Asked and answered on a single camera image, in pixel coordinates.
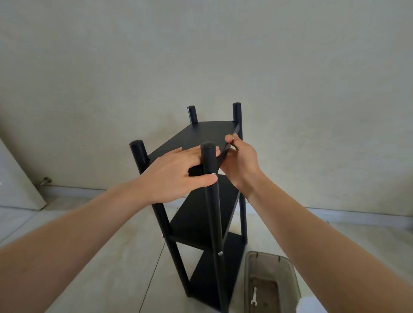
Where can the person's left thumb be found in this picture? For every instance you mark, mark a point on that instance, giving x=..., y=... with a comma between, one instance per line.
x=203, y=182

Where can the white cloth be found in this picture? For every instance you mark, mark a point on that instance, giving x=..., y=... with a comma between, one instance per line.
x=311, y=306

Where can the beige leaning board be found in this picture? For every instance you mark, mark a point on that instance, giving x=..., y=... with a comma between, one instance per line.
x=17, y=183

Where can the person's left hand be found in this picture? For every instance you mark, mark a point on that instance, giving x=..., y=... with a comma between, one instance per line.
x=167, y=179

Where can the person's right hand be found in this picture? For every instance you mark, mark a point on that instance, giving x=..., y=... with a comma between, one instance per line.
x=243, y=164

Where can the grey translucent plastic bin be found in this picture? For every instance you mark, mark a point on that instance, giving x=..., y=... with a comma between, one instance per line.
x=284, y=274

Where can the person's right thumb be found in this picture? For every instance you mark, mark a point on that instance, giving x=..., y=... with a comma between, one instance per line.
x=233, y=141

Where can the person's right forearm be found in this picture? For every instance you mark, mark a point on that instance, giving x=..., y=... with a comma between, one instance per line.
x=322, y=245

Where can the small metal wall fitting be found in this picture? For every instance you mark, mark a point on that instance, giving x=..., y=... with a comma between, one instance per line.
x=44, y=181

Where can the small white wrench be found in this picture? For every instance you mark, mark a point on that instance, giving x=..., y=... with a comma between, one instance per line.
x=254, y=298

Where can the black three-tier shelf rack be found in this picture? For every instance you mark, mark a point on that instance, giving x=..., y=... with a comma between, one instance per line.
x=201, y=131

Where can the person's left forearm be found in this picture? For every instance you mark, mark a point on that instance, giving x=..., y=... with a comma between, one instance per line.
x=74, y=235

